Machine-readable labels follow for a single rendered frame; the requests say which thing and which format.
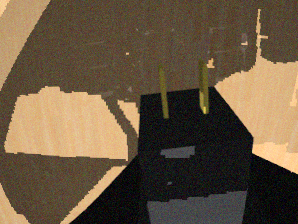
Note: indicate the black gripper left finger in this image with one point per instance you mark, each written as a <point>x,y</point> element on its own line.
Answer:
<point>122,202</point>

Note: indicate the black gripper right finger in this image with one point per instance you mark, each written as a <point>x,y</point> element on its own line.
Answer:
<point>272,194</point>

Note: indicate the black two-prong plug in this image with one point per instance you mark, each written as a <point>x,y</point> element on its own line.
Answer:
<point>195,155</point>

